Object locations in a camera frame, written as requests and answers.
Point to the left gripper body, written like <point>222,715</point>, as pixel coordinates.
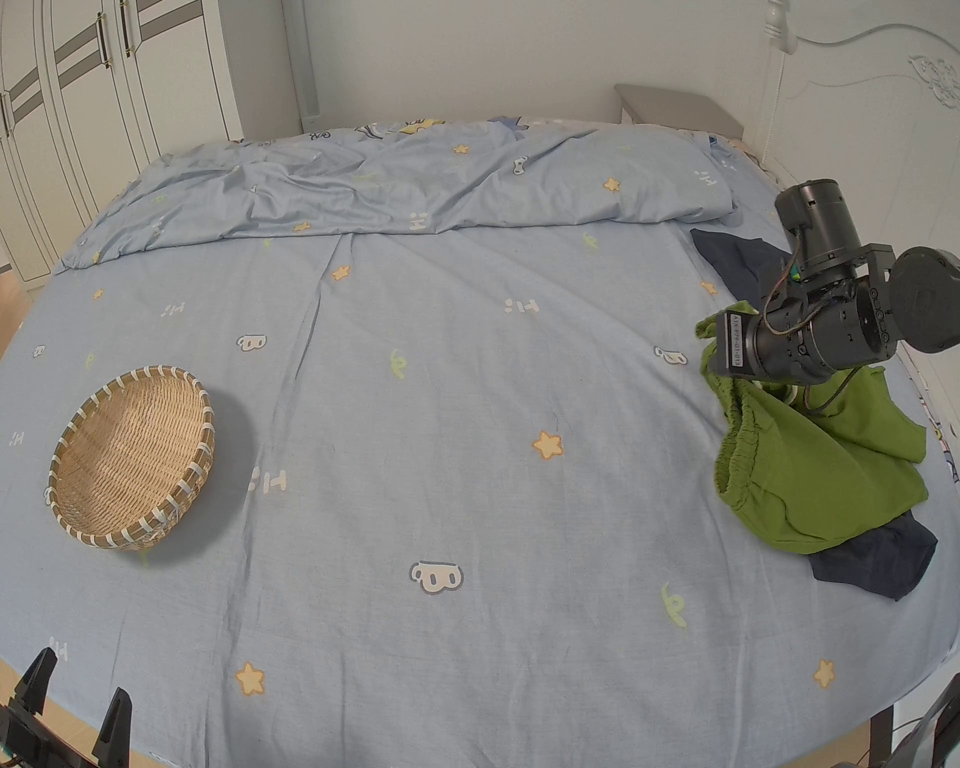
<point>30,739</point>

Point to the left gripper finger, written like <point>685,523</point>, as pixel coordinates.
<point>112,727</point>
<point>37,686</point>

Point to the green shorts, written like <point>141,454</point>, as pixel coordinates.
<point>825,480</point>

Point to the round woven basket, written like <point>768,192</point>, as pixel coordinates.
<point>127,457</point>

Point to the bed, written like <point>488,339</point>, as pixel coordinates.
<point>480,375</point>

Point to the dark blue garment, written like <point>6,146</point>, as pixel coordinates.
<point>877,570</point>

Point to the white wardrobe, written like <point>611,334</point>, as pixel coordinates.
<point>112,112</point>

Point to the pale blue quilt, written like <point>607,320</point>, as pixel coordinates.
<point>450,180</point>

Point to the grey bedside table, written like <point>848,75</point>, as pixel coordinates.
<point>675,105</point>

